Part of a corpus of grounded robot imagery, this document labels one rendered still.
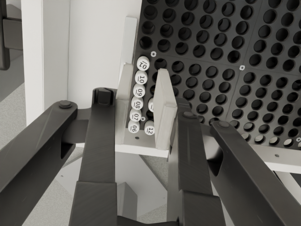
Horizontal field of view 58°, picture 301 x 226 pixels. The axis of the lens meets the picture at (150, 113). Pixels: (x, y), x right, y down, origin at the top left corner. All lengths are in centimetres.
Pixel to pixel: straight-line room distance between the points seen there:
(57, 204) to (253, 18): 156
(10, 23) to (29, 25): 3
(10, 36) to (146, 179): 126
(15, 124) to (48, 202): 51
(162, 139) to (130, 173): 129
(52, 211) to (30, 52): 153
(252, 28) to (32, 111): 23
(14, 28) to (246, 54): 22
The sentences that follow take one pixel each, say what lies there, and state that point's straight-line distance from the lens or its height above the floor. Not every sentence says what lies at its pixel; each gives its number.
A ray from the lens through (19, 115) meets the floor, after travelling 144.
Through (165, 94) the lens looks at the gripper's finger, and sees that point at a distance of 16.
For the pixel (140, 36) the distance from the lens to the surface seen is 27.
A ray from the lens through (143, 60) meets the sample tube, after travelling 27.
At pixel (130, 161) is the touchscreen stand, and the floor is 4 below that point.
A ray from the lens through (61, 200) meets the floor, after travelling 169.
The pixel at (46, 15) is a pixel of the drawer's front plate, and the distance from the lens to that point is 27.
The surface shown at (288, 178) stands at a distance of 44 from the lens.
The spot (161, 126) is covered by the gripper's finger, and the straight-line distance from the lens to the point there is 16.
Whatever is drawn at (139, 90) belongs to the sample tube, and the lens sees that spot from 28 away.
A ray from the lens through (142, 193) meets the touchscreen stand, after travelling 153.
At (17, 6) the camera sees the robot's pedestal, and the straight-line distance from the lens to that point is 126.
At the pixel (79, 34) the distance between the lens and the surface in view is 35.
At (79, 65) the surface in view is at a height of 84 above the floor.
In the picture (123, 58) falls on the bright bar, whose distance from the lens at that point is 33.
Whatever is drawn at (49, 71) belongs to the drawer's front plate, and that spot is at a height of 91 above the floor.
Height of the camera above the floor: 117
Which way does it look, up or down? 64 degrees down
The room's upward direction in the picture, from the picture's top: 177 degrees clockwise
